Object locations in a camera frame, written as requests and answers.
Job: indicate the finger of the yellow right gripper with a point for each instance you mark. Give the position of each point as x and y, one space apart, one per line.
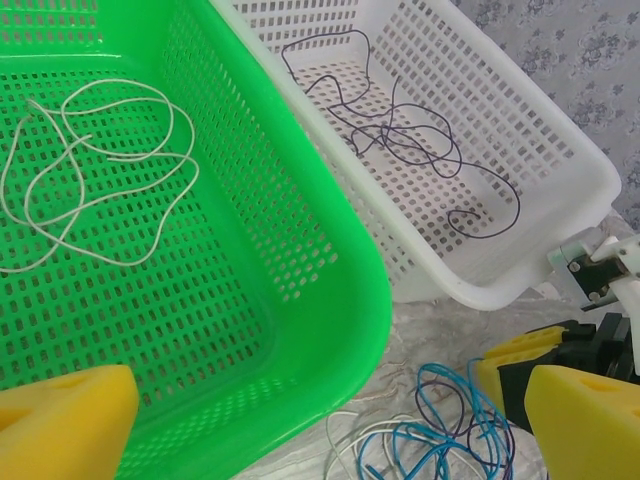
510 362
530 337

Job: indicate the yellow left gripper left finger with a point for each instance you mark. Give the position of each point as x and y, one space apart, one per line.
65 425

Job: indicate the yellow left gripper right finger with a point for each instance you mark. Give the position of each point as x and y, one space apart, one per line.
590 430

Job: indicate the green plastic basket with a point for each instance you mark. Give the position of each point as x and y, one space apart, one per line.
225 280

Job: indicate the white plastic basket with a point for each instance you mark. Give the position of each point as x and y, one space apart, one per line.
550 150

